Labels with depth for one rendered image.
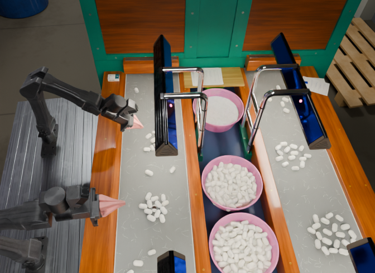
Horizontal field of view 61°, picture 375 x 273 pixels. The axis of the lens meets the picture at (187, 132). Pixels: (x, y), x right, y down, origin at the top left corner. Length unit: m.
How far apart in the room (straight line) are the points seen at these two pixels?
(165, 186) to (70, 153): 0.53
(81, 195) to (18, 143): 0.91
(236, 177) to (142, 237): 0.48
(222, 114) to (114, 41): 0.68
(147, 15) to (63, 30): 2.08
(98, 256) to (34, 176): 0.55
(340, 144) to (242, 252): 0.72
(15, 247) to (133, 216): 0.43
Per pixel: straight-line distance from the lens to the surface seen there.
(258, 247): 1.35
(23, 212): 1.07
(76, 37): 3.56
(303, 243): 1.42
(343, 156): 1.67
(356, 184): 1.61
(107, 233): 1.34
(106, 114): 1.42
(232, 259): 1.32
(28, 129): 1.85
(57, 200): 0.97
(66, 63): 3.26
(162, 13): 1.68
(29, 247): 1.32
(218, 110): 1.70
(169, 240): 1.33
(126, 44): 1.79
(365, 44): 3.68
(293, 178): 1.54
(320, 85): 1.96
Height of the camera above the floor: 1.99
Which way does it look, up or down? 52 degrees down
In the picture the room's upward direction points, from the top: 3 degrees clockwise
